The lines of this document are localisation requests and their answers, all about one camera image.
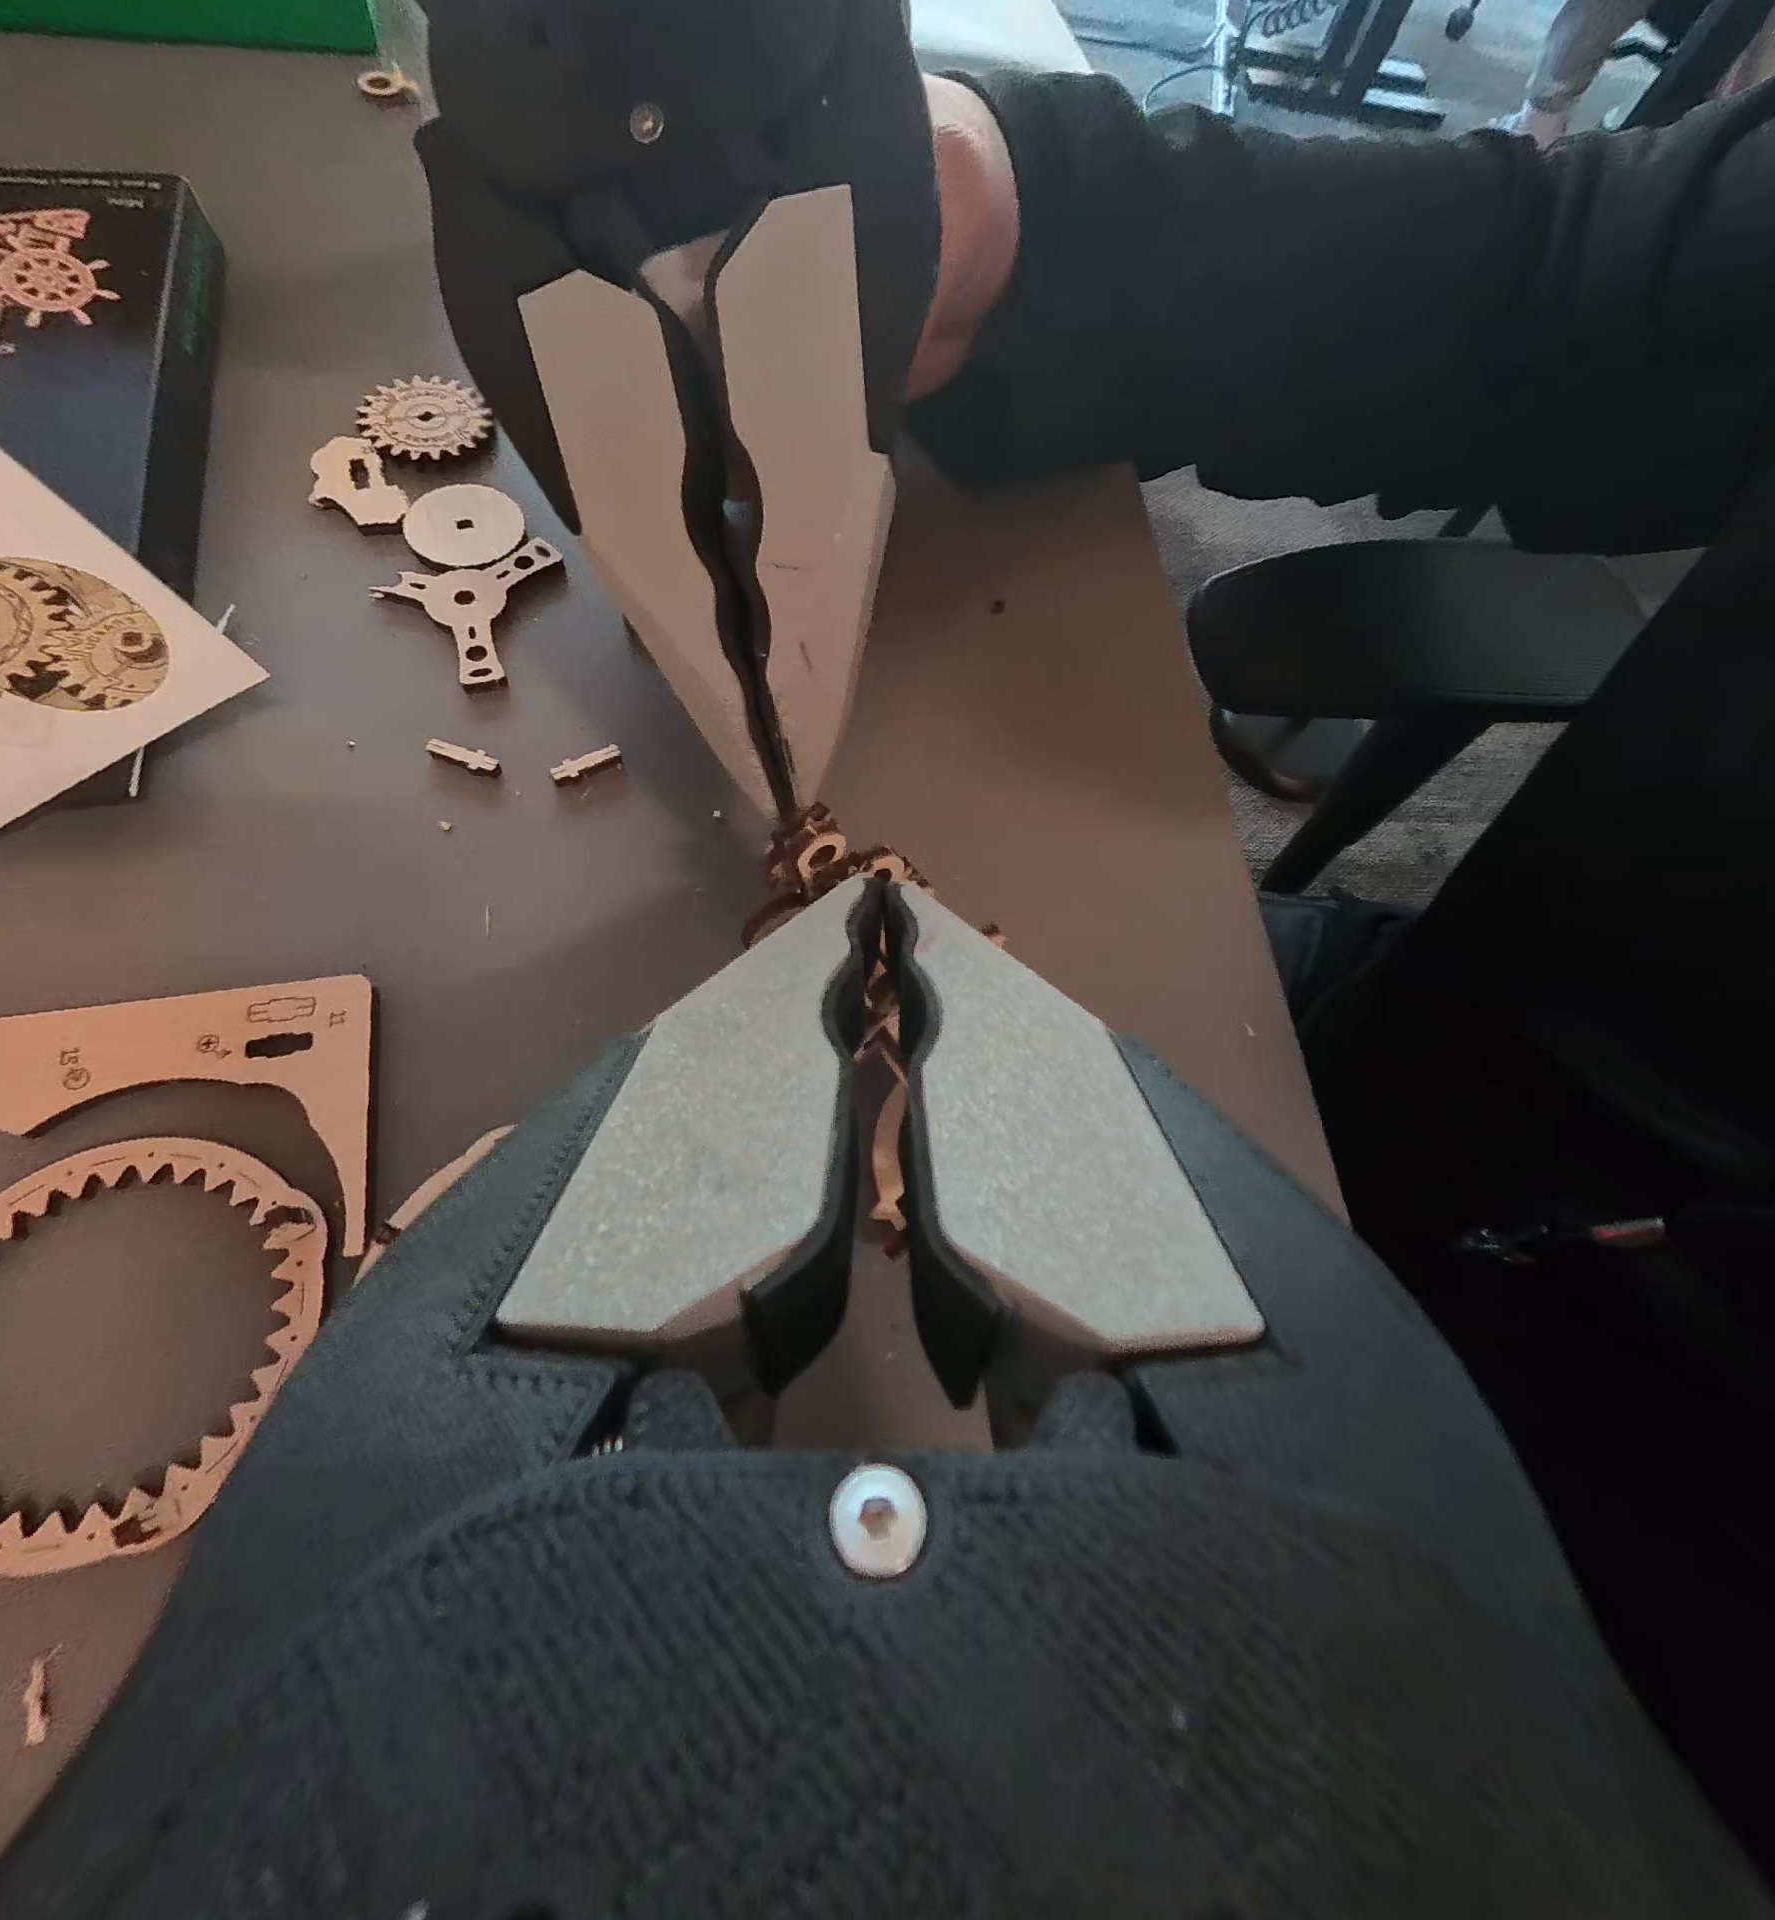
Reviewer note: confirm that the person's right hand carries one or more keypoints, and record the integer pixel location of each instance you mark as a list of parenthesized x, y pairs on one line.
[(970, 239)]

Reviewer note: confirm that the person's right forearm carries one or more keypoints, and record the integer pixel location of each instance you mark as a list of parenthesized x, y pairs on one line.
[(1352, 300)]

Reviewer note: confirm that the printed assembly instruction sheet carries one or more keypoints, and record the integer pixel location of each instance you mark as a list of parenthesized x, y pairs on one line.
[(15, 780)]

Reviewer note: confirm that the tiny wooden loop piece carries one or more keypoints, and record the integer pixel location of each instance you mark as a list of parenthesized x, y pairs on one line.
[(403, 90)]

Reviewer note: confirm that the wooden spur gear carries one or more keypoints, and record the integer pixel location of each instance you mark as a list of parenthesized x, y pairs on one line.
[(398, 404)]

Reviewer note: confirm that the wood scrap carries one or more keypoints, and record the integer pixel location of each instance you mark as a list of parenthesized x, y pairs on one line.
[(39, 1695)]

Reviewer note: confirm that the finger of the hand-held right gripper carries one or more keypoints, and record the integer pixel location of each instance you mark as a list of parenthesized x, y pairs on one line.
[(813, 480), (633, 494)]

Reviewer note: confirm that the black model kit box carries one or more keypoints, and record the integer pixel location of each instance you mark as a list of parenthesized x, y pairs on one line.
[(152, 449)]

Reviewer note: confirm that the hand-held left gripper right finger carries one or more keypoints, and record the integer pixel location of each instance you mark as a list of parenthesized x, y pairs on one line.
[(1068, 1185)]

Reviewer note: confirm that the small wooden pin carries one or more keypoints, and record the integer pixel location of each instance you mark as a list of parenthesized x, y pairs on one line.
[(587, 764), (464, 753)]

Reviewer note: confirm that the small wooden crown piece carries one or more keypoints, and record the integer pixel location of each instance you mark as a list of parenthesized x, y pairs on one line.
[(341, 494)]

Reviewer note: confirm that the three-armed wooden piece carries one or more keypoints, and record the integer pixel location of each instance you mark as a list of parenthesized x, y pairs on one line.
[(476, 644)]

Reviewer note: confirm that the black office chair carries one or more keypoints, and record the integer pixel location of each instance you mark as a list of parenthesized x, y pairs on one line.
[(1397, 615)]

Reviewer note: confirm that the green plastic bin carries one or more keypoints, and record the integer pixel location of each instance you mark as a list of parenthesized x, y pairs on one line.
[(303, 19)]

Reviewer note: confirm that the round wooden disc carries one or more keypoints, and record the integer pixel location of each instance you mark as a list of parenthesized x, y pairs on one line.
[(438, 547)]

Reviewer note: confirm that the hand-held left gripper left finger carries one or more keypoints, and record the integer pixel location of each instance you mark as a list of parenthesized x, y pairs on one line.
[(694, 1169)]

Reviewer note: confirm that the wooden sheet corner offcut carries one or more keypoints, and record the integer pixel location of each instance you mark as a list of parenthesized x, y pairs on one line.
[(152, 1034)]

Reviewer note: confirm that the wooden ringed model assembly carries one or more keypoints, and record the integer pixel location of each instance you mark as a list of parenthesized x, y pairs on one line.
[(784, 877)]

